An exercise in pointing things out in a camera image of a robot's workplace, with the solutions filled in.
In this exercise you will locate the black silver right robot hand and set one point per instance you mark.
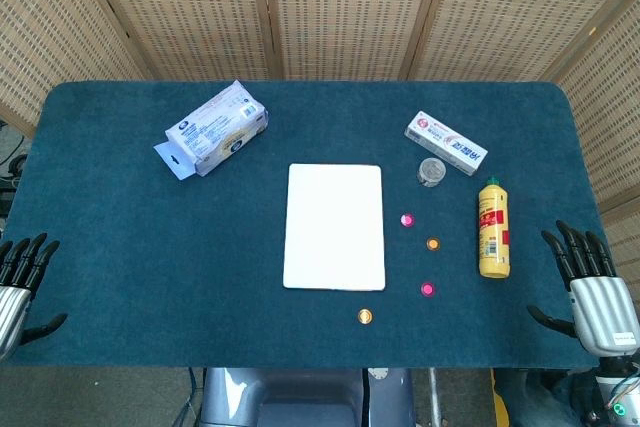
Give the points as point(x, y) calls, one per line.
point(605, 312)

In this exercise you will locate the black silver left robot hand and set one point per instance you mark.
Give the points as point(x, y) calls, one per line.
point(12, 307)

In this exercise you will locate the pink token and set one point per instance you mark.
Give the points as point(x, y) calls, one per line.
point(427, 290)
point(407, 219)

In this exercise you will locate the orange token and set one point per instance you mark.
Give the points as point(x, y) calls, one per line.
point(432, 243)
point(365, 316)

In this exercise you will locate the orange token bottom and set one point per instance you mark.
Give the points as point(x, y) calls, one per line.
point(365, 316)

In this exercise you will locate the white magnetic board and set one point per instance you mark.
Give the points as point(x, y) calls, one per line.
point(334, 227)

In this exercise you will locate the teal table cloth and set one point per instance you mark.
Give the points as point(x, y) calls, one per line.
point(125, 247)

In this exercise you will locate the yellow bottle green cap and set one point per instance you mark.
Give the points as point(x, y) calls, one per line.
point(494, 232)

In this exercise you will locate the metal table leg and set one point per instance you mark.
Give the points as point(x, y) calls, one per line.
point(435, 397)

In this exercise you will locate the small clear plastic jar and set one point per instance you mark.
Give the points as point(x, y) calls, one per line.
point(432, 171)

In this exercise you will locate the white toothpaste box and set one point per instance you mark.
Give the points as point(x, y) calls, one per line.
point(445, 143)

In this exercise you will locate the lavender tissue pack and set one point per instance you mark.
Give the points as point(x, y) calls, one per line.
point(215, 132)

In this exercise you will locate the grey robot torso base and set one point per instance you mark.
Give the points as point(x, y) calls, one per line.
point(280, 397)

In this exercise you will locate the woven bamboo folding screen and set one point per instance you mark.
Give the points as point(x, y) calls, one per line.
point(345, 12)

